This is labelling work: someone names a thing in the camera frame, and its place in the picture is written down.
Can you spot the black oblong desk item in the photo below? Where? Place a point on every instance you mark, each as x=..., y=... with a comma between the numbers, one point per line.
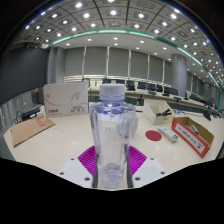
x=208, y=116

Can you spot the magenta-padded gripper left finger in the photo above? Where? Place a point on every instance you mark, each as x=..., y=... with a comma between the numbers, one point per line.
x=86, y=160

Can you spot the small teal item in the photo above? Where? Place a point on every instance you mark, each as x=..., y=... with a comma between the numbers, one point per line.
x=194, y=129

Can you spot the black hand tool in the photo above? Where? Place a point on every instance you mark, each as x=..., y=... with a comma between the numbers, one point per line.
x=164, y=112

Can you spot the clear plastic water bottle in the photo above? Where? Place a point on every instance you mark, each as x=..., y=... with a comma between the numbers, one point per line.
x=111, y=133

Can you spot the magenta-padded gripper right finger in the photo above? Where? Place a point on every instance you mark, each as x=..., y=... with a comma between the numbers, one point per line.
x=137, y=160

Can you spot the white printed cardboard box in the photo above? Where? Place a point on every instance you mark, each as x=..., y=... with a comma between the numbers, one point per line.
x=65, y=99

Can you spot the row of black desk microphones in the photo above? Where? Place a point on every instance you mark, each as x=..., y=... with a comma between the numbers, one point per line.
x=152, y=92

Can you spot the flat brown cardboard piece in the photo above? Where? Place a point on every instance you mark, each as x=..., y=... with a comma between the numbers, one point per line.
x=31, y=130

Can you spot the flat round red coaster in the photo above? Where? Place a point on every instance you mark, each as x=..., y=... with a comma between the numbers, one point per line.
x=153, y=135

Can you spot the black flat desk device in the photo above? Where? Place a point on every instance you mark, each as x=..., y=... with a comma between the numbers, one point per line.
x=31, y=112

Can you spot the row of black office chairs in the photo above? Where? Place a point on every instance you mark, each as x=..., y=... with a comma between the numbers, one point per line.
x=130, y=84

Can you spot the group of round ceiling lights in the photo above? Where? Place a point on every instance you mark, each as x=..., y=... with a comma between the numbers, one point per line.
x=113, y=12

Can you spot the open red-sided cardboard box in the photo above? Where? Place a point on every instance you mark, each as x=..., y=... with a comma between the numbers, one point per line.
x=191, y=141

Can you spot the long curved conference desk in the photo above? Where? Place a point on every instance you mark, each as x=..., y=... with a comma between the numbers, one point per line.
x=194, y=103

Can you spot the cream divided organizer box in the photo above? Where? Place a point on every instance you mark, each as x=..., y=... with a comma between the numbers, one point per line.
x=150, y=115

